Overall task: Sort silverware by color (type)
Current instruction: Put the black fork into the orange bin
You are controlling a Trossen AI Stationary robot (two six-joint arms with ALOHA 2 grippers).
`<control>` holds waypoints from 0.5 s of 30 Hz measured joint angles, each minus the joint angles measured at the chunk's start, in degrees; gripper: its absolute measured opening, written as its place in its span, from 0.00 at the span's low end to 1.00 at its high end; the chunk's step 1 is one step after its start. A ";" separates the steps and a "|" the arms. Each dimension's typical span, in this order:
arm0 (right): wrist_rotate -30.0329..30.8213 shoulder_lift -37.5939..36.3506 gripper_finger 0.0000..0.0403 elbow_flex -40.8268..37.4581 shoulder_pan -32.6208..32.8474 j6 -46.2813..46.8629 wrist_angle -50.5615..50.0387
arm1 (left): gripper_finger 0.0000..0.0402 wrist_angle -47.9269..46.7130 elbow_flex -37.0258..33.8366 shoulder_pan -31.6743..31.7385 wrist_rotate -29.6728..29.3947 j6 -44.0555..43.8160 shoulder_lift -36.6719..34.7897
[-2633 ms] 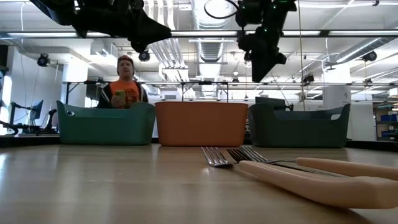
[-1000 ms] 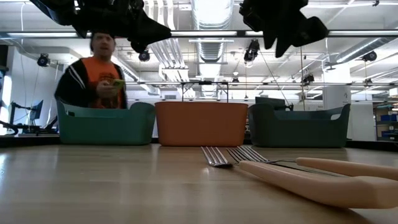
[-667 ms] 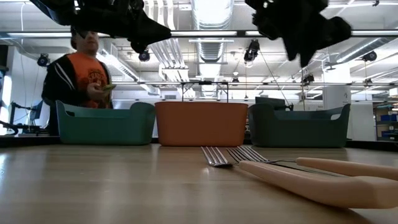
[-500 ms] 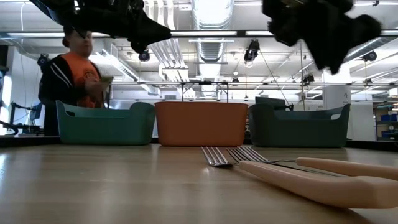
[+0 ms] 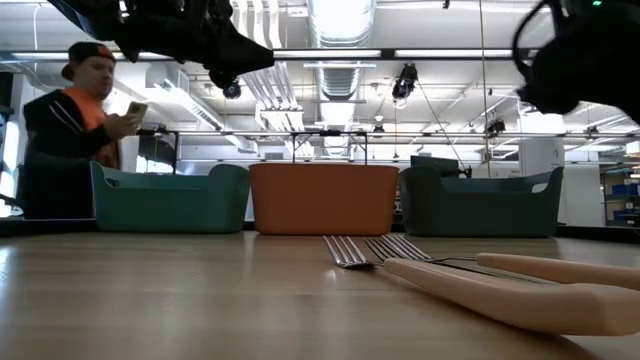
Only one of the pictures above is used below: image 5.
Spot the green plastic bin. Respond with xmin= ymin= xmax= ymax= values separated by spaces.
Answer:
xmin=89 ymin=160 xmax=251 ymax=235

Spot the shelf with blue boxes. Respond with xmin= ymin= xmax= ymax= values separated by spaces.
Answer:
xmin=602 ymin=167 xmax=640 ymax=227

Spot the silver ceiling duct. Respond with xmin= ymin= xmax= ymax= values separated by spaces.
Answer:
xmin=305 ymin=0 xmax=377 ymax=101

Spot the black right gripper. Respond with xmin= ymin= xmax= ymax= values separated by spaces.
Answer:
xmin=516 ymin=0 xmax=601 ymax=116

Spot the orange plastic bin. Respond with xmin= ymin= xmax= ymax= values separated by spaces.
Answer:
xmin=248 ymin=163 xmax=401 ymax=237

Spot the blue plastic bin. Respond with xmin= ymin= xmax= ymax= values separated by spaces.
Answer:
xmin=398 ymin=164 xmax=565 ymax=239

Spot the orange-handled fork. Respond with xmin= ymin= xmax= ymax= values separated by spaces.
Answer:
xmin=322 ymin=234 xmax=640 ymax=337
xmin=382 ymin=233 xmax=640 ymax=292

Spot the black fork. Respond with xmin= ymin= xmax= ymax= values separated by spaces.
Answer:
xmin=363 ymin=235 xmax=559 ymax=286

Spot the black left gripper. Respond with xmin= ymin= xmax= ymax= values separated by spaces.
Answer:
xmin=117 ymin=0 xmax=275 ymax=90

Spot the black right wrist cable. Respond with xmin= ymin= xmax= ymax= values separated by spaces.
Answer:
xmin=511 ymin=0 xmax=559 ymax=94

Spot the black monitor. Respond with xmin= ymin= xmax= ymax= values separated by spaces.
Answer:
xmin=137 ymin=135 xmax=177 ymax=166
xmin=409 ymin=154 xmax=474 ymax=180

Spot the black-framed folding table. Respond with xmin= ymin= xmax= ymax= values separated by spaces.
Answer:
xmin=288 ymin=128 xmax=370 ymax=166
xmin=137 ymin=128 xmax=180 ymax=175

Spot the person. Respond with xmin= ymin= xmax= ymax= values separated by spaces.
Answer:
xmin=17 ymin=41 xmax=151 ymax=221

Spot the thin vertical pole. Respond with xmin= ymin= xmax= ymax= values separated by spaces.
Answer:
xmin=478 ymin=0 xmax=494 ymax=180

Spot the black overhead rail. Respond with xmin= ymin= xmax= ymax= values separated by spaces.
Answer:
xmin=0 ymin=47 xmax=640 ymax=64

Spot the person's hand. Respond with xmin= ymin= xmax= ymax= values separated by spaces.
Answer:
xmin=115 ymin=112 xmax=142 ymax=142

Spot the green phone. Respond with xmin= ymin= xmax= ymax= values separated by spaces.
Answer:
xmin=125 ymin=101 xmax=150 ymax=125

